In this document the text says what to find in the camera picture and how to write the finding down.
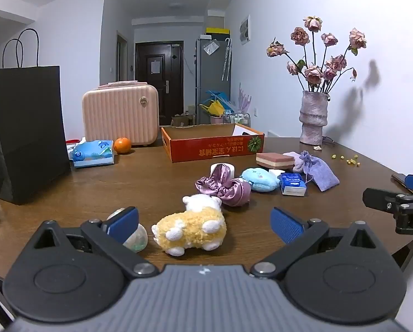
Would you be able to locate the white paper notice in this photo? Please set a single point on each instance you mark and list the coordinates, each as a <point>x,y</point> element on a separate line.
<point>155,66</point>

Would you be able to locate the blue tissue pack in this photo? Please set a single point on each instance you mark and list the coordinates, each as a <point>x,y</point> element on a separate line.
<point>92,154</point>

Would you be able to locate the white foam cylinder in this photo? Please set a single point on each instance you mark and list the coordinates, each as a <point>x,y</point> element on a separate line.
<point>223,167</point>

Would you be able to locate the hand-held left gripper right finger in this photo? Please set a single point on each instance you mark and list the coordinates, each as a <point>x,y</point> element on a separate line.
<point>286,224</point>

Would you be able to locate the white paper sheet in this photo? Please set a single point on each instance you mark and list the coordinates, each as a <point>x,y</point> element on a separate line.
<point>244,129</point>

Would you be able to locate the dark wooden door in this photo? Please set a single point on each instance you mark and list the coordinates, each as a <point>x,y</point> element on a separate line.
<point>158,90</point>

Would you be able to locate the small white block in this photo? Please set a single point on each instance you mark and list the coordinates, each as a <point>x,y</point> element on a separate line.
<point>276,173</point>

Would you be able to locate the violet satin scrunchie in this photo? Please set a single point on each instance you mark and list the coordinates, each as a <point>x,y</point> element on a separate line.
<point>237,193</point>

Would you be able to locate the purple ceramic vase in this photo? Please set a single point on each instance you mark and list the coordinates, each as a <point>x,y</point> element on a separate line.
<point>313,117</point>

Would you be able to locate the pink ribbed suitcase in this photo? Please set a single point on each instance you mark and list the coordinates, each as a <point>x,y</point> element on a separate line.
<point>120,114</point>

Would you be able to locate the grey refrigerator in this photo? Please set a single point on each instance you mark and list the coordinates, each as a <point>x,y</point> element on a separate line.
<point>206,83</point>

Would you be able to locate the interior doorway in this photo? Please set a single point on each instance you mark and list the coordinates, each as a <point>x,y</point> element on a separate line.
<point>122,58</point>

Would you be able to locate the orange cardboard box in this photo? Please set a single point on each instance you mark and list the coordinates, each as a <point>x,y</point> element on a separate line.
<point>209,150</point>

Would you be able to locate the blue folding rack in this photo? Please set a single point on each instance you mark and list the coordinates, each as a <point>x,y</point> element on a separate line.
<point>222,96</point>

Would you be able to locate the lavender fluffy puff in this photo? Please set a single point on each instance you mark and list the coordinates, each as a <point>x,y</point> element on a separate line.
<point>297,163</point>

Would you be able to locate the scattered yellow bits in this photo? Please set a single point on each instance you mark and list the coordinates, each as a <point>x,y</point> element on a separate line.
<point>348,160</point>

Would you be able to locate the orange fruit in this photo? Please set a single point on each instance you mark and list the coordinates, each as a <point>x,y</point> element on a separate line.
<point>122,145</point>

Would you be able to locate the translucent squishy ball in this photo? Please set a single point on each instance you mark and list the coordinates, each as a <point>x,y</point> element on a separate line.
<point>138,240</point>

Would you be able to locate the brown cardboard carton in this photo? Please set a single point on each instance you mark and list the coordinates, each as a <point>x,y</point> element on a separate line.
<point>182,121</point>

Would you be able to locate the blue tissue packet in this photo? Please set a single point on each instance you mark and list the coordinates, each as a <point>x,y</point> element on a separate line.
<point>292,183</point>

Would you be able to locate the black paper bag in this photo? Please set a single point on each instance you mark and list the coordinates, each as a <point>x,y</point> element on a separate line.
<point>26,128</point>

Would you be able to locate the yellow bag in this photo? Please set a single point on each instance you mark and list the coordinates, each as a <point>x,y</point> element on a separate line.
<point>213,108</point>

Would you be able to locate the yellow white plush toy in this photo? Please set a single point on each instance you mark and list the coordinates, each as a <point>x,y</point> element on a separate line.
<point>189,228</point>

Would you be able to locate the folded clear umbrella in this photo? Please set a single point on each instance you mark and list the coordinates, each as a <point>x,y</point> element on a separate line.
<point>226,58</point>

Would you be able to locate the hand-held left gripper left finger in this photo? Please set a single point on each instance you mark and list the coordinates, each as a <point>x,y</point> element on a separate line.
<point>123,222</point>

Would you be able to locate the pink layered sponge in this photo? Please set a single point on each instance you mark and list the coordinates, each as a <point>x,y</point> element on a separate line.
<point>273,160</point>

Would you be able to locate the light blue plush toy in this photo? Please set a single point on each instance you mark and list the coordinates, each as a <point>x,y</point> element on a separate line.
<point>258,179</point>

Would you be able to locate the bunch of dried roses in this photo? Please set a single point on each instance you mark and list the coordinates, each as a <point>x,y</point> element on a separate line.
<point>313,72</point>

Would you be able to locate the purple feather decoration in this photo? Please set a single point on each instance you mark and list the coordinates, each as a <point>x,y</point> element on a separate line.
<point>244,98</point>

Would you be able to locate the yellow black box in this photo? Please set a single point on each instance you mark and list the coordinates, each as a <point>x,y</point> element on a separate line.
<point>217,30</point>

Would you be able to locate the clear plastic bag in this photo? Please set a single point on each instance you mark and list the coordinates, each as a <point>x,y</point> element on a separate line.
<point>211,48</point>

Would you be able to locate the pink bucket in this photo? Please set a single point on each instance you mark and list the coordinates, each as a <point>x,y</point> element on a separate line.
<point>216,120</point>

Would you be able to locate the eyeglasses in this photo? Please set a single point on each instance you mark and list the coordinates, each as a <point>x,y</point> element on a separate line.
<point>328,140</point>

